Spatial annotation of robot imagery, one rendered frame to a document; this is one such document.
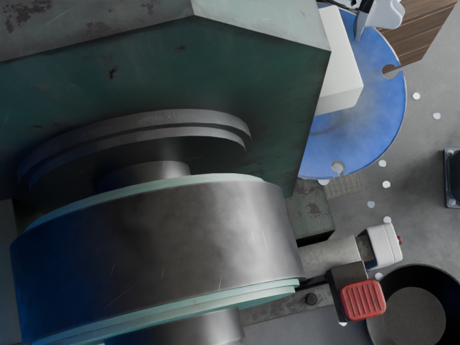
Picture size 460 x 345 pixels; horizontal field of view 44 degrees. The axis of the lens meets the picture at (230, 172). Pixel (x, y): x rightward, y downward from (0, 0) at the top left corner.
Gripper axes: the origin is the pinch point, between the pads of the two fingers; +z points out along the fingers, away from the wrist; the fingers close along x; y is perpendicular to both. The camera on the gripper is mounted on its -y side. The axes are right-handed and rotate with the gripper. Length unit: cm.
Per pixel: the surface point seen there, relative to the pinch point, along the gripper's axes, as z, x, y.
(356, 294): 37.6, -8.8, 16.3
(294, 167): 2.9, -35.0, 1.0
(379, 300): 37.1, -8.4, 20.0
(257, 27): -16, -55, -2
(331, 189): 62, 54, 8
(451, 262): 75, 63, 48
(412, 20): 18, 78, 10
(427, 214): 68, 71, 37
